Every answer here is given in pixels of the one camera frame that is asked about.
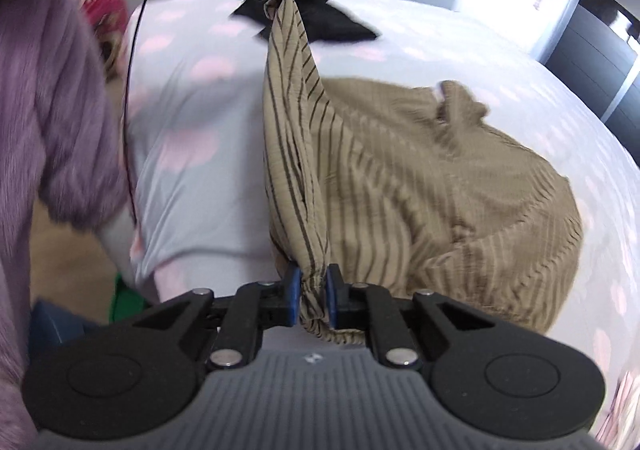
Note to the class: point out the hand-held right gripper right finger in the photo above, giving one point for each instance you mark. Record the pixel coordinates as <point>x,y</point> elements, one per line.
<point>333,297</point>

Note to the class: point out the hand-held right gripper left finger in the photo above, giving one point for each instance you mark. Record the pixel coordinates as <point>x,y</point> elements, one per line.
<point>293,295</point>

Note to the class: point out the brown striped garment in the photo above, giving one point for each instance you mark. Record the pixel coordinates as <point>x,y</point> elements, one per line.
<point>400,180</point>

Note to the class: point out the black garment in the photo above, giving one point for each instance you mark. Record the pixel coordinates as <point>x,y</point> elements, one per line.
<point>325,15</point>

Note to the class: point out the red printed cloth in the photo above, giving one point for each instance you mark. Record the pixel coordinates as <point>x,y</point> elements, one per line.
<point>100,5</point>

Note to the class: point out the grey bed with pink dots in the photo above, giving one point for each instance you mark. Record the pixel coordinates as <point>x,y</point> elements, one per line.
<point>200,170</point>

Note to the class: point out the green object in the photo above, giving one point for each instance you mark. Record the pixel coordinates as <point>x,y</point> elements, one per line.
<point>131,302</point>

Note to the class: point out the blue object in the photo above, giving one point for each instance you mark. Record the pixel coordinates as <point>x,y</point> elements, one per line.
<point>60,325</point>

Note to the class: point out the purple fleece robe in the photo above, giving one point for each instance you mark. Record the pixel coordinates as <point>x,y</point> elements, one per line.
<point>45,130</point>

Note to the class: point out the black sliding wardrobe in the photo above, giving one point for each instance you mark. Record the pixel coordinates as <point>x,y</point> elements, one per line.
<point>600,65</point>

